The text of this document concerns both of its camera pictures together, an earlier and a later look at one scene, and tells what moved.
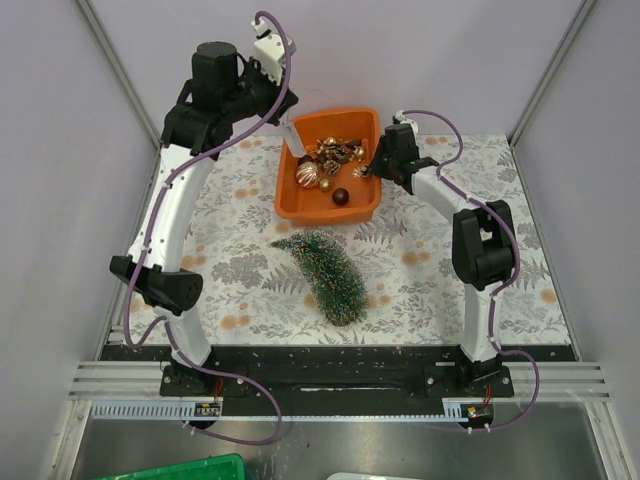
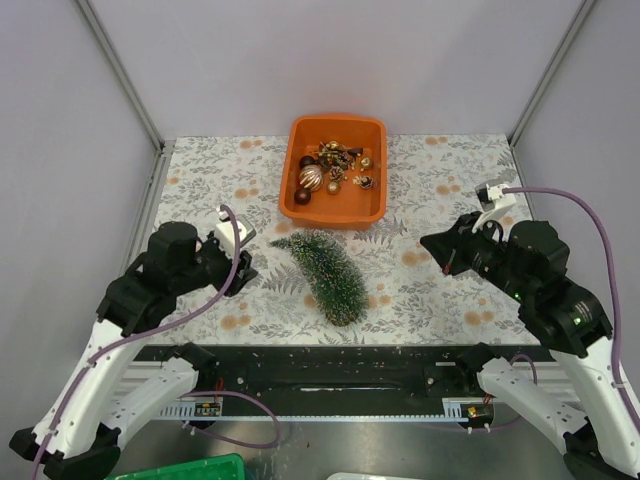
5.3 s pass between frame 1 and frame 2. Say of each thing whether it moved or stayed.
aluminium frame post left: stayed
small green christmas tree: stayed
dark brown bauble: moved
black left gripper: moved
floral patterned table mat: stayed
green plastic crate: stayed
